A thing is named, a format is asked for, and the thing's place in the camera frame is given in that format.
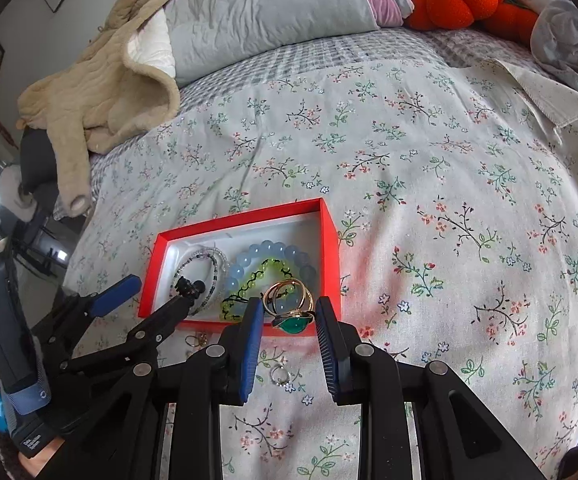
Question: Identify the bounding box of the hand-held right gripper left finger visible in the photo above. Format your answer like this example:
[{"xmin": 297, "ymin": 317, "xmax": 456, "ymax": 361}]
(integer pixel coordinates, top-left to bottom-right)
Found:
[{"xmin": 52, "ymin": 297, "xmax": 266, "ymax": 480}]

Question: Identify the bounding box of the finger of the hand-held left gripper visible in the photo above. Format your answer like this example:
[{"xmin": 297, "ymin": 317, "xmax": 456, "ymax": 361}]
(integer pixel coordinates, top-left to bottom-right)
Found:
[
  {"xmin": 32, "ymin": 274, "xmax": 144, "ymax": 357},
  {"xmin": 59, "ymin": 296, "xmax": 191, "ymax": 377}
]

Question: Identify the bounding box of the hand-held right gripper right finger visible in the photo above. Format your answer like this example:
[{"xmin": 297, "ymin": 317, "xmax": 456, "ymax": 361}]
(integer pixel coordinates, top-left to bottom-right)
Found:
[{"xmin": 315, "ymin": 296, "xmax": 546, "ymax": 480}]

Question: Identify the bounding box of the gold ring with green stone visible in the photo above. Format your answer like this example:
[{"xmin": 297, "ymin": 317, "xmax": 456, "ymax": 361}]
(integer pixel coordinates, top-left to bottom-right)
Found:
[{"xmin": 261, "ymin": 280, "xmax": 316, "ymax": 335}]

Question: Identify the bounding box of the green bead bracelet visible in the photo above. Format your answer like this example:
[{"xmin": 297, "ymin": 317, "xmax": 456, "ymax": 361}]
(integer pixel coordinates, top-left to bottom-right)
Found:
[{"xmin": 218, "ymin": 258, "xmax": 293, "ymax": 322}]

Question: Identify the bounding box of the crystal bracelet with black charms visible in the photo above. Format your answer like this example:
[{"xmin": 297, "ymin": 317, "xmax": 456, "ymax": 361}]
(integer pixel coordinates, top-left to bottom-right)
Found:
[{"xmin": 171, "ymin": 244, "xmax": 228, "ymax": 317}]

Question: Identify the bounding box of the red cardboard box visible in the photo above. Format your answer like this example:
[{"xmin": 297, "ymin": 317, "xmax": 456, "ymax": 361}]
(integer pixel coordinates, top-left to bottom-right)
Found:
[{"xmin": 138, "ymin": 198, "xmax": 343, "ymax": 334}]

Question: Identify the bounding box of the light blue bead bracelet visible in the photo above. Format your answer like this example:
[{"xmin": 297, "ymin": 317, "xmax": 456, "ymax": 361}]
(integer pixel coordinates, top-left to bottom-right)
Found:
[{"xmin": 223, "ymin": 241, "xmax": 316, "ymax": 312}]

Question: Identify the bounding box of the dark chair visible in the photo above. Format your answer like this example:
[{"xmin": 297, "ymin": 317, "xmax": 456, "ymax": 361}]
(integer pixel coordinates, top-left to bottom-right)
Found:
[{"xmin": 16, "ymin": 126, "xmax": 71, "ymax": 197}]

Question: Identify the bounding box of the beige quilted jacket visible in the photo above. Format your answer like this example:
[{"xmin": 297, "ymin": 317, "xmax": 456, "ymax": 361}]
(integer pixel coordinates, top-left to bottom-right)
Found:
[{"xmin": 16, "ymin": 0, "xmax": 198, "ymax": 219}]

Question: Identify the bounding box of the grey pillow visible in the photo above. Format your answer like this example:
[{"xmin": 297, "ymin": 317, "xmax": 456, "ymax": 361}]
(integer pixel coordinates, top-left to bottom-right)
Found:
[{"xmin": 164, "ymin": 0, "xmax": 383, "ymax": 89}]

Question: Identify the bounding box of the cream fabric sheet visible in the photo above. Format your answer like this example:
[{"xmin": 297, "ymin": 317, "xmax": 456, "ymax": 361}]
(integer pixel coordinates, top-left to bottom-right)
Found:
[{"xmin": 479, "ymin": 57, "xmax": 578, "ymax": 137}]

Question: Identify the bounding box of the orange plush pumpkin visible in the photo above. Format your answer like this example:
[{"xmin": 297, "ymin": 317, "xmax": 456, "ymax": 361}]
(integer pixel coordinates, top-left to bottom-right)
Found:
[{"xmin": 403, "ymin": 0, "xmax": 540, "ymax": 45}]

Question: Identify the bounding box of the grey crumpled garment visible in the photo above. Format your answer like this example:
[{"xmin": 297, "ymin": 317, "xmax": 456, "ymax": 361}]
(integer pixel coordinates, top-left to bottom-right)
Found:
[{"xmin": 529, "ymin": 0, "xmax": 578, "ymax": 102}]

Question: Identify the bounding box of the small silver ring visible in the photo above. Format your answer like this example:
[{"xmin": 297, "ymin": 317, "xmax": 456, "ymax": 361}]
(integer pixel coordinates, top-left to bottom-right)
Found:
[{"xmin": 268, "ymin": 364, "xmax": 293, "ymax": 389}]

